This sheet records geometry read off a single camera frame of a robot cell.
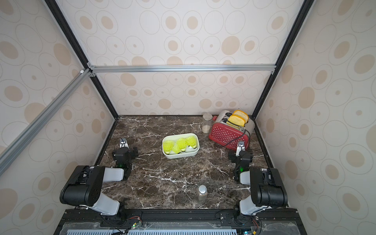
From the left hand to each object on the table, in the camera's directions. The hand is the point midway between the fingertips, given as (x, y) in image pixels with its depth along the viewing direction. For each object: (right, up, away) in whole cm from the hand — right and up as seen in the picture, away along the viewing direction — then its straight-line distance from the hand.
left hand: (128, 145), depth 93 cm
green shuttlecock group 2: (+31, -2, +3) cm, 31 cm away
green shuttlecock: (+34, +1, +3) cm, 34 cm away
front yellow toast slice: (+68, +15, -5) cm, 70 cm away
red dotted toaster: (+63, +6, -1) cm, 64 cm away
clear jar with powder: (+51, +14, +11) cm, 54 cm away
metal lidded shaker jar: (+46, -22, -20) cm, 55 cm away
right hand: (+71, -3, 0) cm, 71 cm away
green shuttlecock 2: (+41, +3, +3) cm, 41 cm away
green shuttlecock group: (+25, 0, 0) cm, 25 cm away
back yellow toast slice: (+72, +19, -3) cm, 74 cm away
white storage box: (+39, -4, +6) cm, 40 cm away
